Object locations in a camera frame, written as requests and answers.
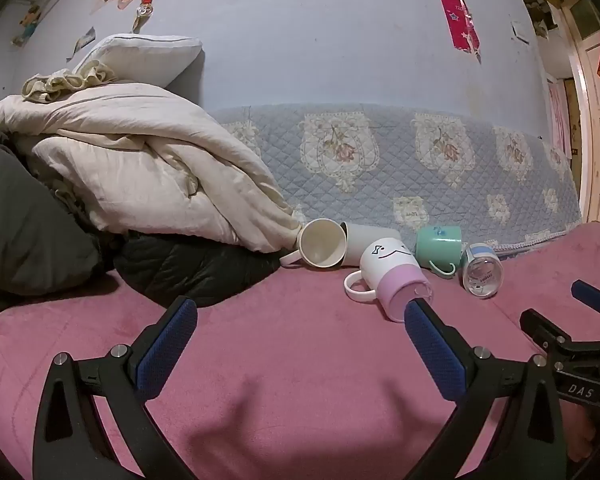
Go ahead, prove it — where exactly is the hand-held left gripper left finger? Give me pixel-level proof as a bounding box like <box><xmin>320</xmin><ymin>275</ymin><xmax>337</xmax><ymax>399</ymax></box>
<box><xmin>32</xmin><ymin>296</ymin><xmax>199</xmax><ymax>480</ymax></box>

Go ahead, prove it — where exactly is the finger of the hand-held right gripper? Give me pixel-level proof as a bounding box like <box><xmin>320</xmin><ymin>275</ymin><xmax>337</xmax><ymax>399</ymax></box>
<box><xmin>520</xmin><ymin>309</ymin><xmax>583</xmax><ymax>363</ymax></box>
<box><xmin>571</xmin><ymin>280</ymin><xmax>600</xmax><ymax>343</ymax></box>

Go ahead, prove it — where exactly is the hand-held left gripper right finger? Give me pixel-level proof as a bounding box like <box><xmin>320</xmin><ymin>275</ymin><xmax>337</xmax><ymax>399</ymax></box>
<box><xmin>404</xmin><ymin>297</ymin><xmax>569</xmax><ymax>480</ymax></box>

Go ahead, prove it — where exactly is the white and pink face mug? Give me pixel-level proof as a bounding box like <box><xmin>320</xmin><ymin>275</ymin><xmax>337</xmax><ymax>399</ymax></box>
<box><xmin>343</xmin><ymin>237</ymin><xmax>435</xmax><ymax>323</ymax></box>

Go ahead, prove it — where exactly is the plain white cup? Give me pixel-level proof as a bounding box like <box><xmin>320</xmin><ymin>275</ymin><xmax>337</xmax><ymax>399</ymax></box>
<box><xmin>340</xmin><ymin>221</ymin><xmax>401</xmax><ymax>267</ymax></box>

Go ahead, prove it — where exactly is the person's right hand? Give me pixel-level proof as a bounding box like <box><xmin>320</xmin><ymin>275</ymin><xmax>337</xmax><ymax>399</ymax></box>
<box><xmin>564</xmin><ymin>404</ymin><xmax>600</xmax><ymax>464</ymax></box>

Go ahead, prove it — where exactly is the clear glass with blue label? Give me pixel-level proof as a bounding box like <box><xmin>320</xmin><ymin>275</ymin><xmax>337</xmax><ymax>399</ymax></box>
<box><xmin>461</xmin><ymin>241</ymin><xmax>504</xmax><ymax>300</ymax></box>

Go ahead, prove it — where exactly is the black quilted jacket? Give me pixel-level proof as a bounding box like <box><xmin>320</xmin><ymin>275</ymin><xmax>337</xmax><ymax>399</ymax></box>
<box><xmin>114</xmin><ymin>232</ymin><xmax>292</xmax><ymax>309</ymax></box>

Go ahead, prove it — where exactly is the green mug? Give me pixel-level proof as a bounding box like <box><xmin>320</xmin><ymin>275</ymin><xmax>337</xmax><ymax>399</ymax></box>
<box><xmin>415</xmin><ymin>225</ymin><xmax>464</xmax><ymax>277</ymax></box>

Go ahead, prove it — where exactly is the pink bed blanket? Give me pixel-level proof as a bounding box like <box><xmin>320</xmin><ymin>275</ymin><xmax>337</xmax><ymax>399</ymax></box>
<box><xmin>0</xmin><ymin>220</ymin><xmax>600</xmax><ymax>480</ymax></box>

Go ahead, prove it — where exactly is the cream panelled door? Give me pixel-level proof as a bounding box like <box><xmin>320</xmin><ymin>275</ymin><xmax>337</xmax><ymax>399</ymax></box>
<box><xmin>562</xmin><ymin>0</ymin><xmax>600</xmax><ymax>226</ymax></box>

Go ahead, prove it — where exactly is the cream mug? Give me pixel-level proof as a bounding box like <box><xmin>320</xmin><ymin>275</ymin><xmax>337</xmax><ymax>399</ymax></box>
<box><xmin>279</xmin><ymin>218</ymin><xmax>349</xmax><ymax>269</ymax></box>

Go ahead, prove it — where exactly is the blue quilted floral cover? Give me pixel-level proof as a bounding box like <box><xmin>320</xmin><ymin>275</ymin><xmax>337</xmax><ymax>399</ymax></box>
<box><xmin>205</xmin><ymin>104</ymin><xmax>584</xmax><ymax>261</ymax></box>

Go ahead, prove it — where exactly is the cream duvet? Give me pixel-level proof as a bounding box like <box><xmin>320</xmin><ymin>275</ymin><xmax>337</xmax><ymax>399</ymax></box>
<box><xmin>0</xmin><ymin>82</ymin><xmax>308</xmax><ymax>254</ymax></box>

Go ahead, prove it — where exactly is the pink hanging cloth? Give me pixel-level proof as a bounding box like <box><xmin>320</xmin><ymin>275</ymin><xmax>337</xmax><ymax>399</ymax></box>
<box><xmin>547</xmin><ymin>77</ymin><xmax>572</xmax><ymax>159</ymax></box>

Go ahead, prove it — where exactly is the cream ruffled cloth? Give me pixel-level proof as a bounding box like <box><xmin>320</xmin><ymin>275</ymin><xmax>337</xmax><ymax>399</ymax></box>
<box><xmin>21</xmin><ymin>60</ymin><xmax>119</xmax><ymax>104</ymax></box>

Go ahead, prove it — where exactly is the white pillow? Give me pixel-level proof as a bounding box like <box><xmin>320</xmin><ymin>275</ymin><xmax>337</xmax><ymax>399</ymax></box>
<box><xmin>72</xmin><ymin>34</ymin><xmax>204</xmax><ymax>94</ymax></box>

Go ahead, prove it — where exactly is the pink red wall banner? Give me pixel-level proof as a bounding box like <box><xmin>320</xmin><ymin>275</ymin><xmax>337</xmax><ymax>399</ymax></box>
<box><xmin>425</xmin><ymin>0</ymin><xmax>483</xmax><ymax>64</ymax></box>

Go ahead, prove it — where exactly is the cartoon figure wall sticker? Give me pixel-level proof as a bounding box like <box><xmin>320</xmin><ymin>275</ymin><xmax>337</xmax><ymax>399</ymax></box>
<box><xmin>11</xmin><ymin>4</ymin><xmax>42</xmax><ymax>47</ymax></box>

